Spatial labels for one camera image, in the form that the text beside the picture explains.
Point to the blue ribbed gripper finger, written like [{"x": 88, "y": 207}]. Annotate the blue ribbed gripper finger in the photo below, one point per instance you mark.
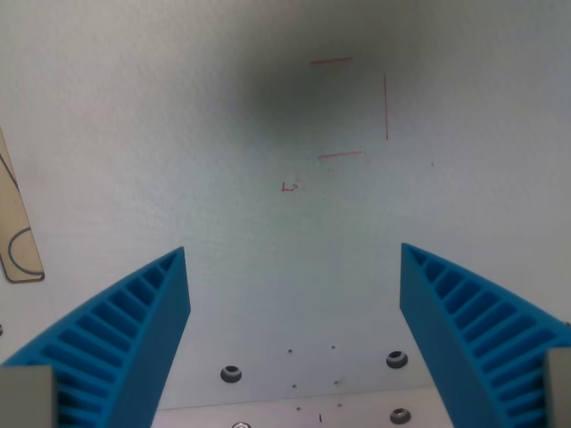
[
  {"x": 455, "y": 339},
  {"x": 134, "y": 339}
]

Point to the silver hex screw head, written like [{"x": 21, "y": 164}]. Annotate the silver hex screw head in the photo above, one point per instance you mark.
[{"x": 241, "y": 425}]

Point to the beige wooden board with lines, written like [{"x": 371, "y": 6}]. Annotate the beige wooden board with lines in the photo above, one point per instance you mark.
[{"x": 19, "y": 223}]

